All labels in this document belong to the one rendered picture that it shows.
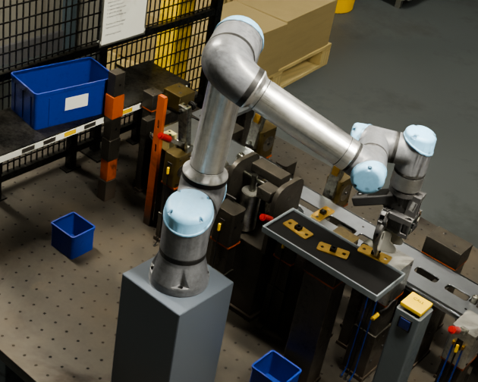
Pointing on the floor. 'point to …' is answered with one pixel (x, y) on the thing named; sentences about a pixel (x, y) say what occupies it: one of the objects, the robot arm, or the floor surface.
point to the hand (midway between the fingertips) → (375, 248)
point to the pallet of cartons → (282, 54)
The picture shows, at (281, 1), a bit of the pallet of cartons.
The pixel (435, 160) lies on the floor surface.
